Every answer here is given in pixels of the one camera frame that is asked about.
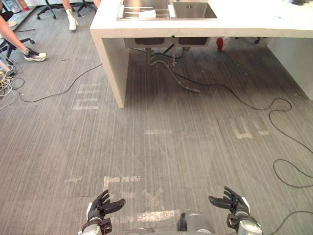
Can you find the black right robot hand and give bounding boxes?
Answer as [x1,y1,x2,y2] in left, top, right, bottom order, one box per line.
[208,186,250,216]

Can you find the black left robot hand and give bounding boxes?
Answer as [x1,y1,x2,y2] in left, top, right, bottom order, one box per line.
[86,189,126,222]

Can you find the grey sink drain pipes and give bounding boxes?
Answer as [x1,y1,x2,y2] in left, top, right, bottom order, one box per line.
[145,46,201,94]

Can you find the steel empty sink basin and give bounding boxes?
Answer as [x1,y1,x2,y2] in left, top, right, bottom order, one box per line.
[171,1,218,20]

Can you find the steel sink basin with rack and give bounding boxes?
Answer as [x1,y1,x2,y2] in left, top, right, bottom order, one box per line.
[116,0,172,21]

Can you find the red and white object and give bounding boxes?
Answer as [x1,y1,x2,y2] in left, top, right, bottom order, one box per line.
[216,36,232,52]

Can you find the white kitchen counter island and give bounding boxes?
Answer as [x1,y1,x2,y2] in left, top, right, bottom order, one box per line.
[89,0,313,109]

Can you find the black office chair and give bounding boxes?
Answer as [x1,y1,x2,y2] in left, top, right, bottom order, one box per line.
[0,36,35,66]

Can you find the seated person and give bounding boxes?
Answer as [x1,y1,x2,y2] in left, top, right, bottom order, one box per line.
[0,11,47,62]

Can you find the standing person's leg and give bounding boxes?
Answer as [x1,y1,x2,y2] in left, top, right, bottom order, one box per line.
[62,0,79,32]

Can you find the white plate in rack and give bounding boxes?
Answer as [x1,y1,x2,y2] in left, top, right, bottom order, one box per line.
[138,10,157,19]

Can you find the black office chair base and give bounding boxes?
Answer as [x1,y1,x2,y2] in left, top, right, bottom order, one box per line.
[77,0,98,18]
[36,2,71,20]

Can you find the long black floor cable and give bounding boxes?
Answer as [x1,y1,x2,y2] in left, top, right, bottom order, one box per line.
[160,62,313,235]

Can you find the thin black floor cable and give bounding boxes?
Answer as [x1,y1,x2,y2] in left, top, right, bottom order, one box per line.
[18,63,103,103]

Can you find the tangled white and yellow cables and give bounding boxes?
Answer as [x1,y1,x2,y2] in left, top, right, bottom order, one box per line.
[0,58,25,110]

